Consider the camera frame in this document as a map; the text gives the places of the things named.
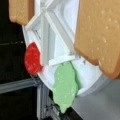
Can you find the brown toast slice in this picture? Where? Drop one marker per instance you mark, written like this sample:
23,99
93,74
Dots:
21,11
98,34

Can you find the red tomato slice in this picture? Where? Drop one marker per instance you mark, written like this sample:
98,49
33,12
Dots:
32,59

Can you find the white sectioned round tray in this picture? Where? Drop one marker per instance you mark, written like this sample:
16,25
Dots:
52,28

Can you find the aluminium frame rail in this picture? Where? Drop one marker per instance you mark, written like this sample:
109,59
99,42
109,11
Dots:
17,85

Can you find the green lettuce leaf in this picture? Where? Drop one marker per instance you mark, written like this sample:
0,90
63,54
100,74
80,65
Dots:
65,86

